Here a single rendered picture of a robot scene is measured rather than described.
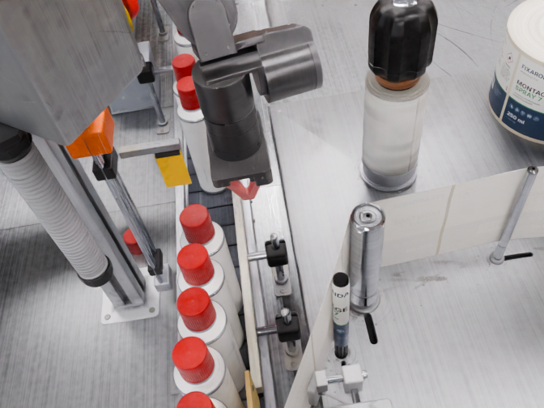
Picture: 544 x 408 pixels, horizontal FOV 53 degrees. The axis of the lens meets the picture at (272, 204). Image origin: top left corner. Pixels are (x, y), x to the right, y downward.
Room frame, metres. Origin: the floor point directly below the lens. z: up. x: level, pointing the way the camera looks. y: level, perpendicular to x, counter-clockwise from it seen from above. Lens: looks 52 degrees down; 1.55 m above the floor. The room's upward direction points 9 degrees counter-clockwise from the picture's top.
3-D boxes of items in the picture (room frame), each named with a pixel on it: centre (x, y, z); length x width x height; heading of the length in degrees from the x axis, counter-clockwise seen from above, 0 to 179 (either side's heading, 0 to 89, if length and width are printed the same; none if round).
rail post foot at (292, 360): (0.31, 0.01, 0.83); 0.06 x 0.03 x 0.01; 178
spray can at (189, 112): (0.60, 0.08, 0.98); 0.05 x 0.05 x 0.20
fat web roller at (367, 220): (0.35, -0.10, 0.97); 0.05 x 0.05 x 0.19
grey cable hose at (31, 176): (0.32, 0.19, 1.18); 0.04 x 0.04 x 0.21
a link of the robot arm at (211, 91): (0.45, 0.02, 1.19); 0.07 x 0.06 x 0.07; 100
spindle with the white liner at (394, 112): (0.56, -0.19, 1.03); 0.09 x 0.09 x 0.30
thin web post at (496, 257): (0.37, -0.29, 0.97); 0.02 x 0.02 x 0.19
